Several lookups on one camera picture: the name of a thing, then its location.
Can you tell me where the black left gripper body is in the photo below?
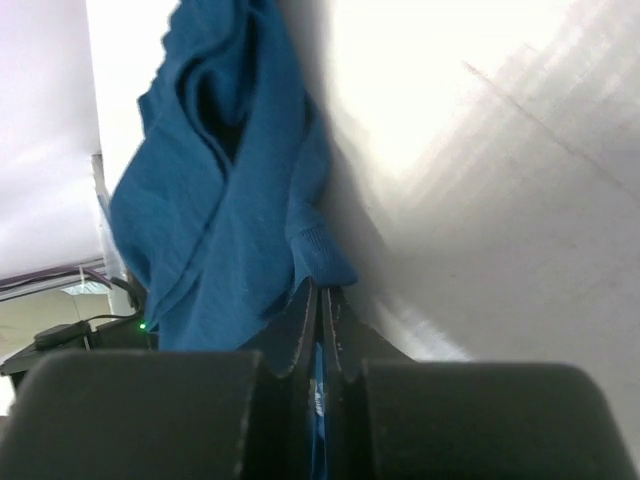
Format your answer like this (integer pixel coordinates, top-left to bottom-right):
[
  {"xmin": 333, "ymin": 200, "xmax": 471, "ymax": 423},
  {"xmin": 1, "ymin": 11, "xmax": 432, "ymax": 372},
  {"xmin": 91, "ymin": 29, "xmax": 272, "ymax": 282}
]
[{"xmin": 1, "ymin": 322, "xmax": 158, "ymax": 385}]

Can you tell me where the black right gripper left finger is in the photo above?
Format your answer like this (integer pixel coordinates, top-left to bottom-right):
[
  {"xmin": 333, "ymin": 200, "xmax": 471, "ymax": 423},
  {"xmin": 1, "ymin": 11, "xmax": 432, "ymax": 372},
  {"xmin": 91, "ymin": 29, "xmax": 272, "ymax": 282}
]
[{"xmin": 1, "ymin": 282, "xmax": 317, "ymax": 479}]

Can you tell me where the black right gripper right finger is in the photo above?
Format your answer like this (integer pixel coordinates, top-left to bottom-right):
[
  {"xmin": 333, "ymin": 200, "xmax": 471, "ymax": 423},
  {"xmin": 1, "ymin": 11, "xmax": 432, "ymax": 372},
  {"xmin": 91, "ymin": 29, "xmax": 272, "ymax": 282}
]
[{"xmin": 321, "ymin": 289, "xmax": 638, "ymax": 479}]

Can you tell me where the blue cartoon print t-shirt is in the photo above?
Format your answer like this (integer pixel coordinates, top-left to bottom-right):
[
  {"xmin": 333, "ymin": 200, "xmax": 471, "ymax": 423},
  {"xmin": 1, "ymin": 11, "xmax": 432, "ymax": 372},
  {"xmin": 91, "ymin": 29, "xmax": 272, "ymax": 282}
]
[{"xmin": 110, "ymin": 1, "xmax": 356, "ymax": 479}]

